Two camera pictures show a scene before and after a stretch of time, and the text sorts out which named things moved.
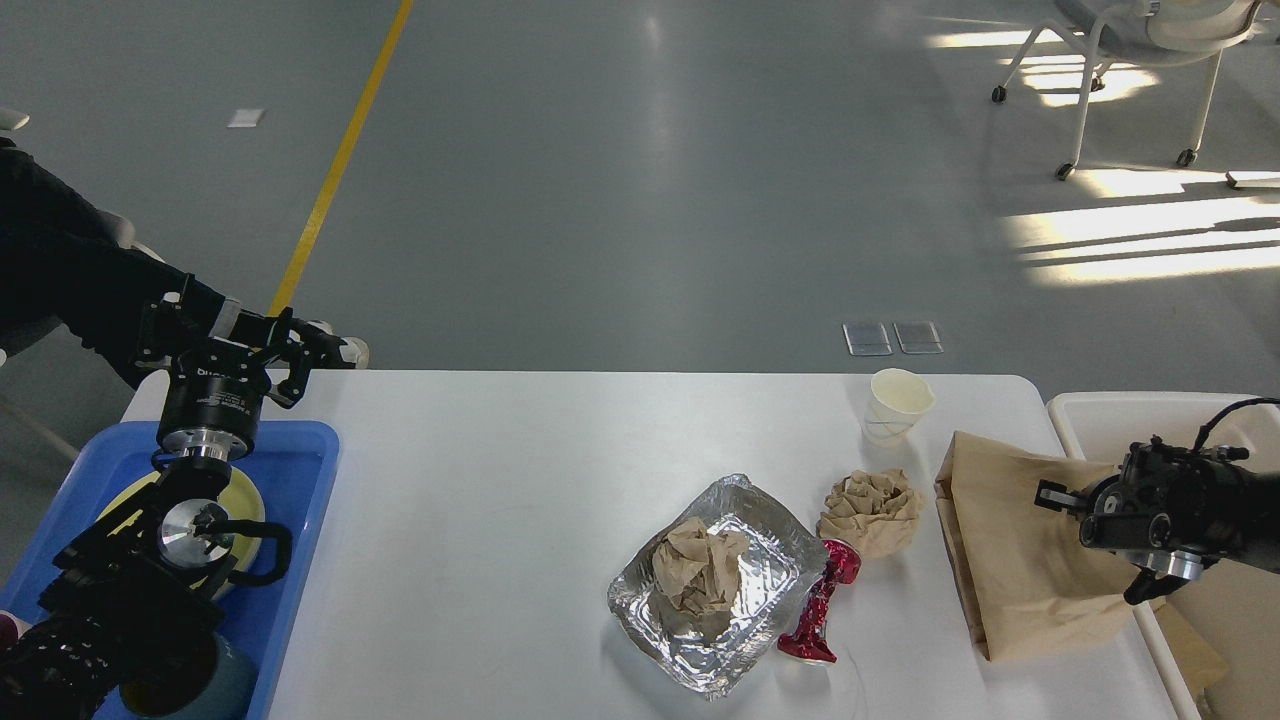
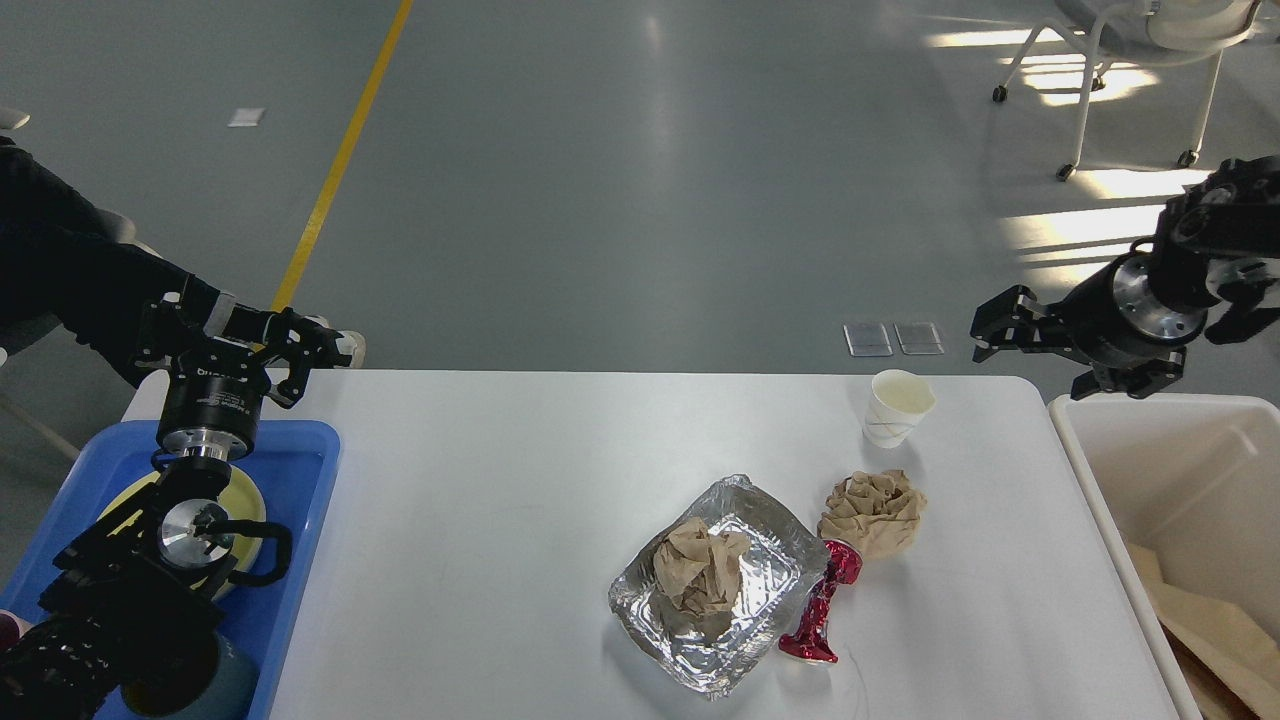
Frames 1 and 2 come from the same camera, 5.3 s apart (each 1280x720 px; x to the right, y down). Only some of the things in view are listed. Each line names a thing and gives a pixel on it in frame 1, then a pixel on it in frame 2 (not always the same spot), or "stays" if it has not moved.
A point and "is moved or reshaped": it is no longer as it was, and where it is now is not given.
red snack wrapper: x=809 y=640 stays
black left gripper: x=211 y=402 stays
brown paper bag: x=1025 y=576 -> x=1231 y=664
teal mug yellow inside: x=208 y=679 stays
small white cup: x=898 y=400 stays
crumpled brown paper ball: x=876 y=514 stays
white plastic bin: x=1236 y=608 stays
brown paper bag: x=1204 y=667 is moved or reshaped
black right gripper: x=1146 y=587 -> x=1117 y=316
